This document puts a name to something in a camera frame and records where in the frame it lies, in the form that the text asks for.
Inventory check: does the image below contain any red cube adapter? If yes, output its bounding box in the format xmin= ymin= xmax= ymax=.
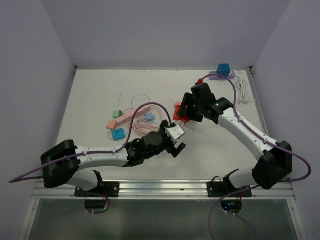
xmin=172 ymin=105 xmax=190 ymax=123

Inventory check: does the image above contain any pink plug adapter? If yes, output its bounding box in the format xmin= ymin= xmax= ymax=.
xmin=173 ymin=101 xmax=182 ymax=109

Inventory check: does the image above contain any light blue plug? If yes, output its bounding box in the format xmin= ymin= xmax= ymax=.
xmin=143 ymin=112 xmax=155 ymax=122

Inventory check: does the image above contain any pink power strip cord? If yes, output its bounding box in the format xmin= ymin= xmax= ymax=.
xmin=132 ymin=103 xmax=173 ymax=133

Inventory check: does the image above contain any thin pink charger cable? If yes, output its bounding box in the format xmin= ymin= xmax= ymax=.
xmin=106 ymin=107 xmax=141 ymax=142

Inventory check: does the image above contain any thin light blue cable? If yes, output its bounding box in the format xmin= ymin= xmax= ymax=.
xmin=130 ymin=94 xmax=152 ymax=108

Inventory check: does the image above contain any blue plug adapter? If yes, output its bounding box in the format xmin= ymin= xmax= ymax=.
xmin=111 ymin=128 xmax=126 ymax=141

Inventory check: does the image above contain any green plug adapter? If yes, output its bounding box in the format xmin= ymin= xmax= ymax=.
xmin=112 ymin=110 xmax=123 ymax=119

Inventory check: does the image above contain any salmon charger plug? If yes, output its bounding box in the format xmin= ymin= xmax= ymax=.
xmin=106 ymin=120 xmax=117 ymax=131

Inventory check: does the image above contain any pink power strip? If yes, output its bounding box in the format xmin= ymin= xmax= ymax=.
xmin=115 ymin=105 xmax=151 ymax=126

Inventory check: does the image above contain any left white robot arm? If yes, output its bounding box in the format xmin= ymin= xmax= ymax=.
xmin=40 ymin=120 xmax=186 ymax=197

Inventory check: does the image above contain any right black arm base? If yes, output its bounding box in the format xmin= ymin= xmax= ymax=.
xmin=206 ymin=169 xmax=253 ymax=215

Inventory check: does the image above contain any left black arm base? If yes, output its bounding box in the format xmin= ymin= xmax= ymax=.
xmin=74 ymin=171 xmax=120 ymax=215

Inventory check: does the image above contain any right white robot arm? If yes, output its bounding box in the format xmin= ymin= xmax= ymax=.
xmin=177 ymin=83 xmax=293 ymax=197

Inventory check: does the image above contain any purple power strip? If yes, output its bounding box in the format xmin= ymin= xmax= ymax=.
xmin=209 ymin=70 xmax=237 ymax=81

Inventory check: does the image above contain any blue cube adapter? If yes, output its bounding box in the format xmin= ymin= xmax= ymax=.
xmin=216 ymin=63 xmax=231 ymax=77

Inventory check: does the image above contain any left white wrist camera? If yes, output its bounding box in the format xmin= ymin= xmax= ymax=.
xmin=165 ymin=125 xmax=185 ymax=143

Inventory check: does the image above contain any white coiled power cord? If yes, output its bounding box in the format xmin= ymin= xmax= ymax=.
xmin=233 ymin=76 xmax=252 ymax=106

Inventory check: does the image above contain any aluminium front rail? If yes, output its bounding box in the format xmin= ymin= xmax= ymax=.
xmin=31 ymin=180 xmax=296 ymax=200

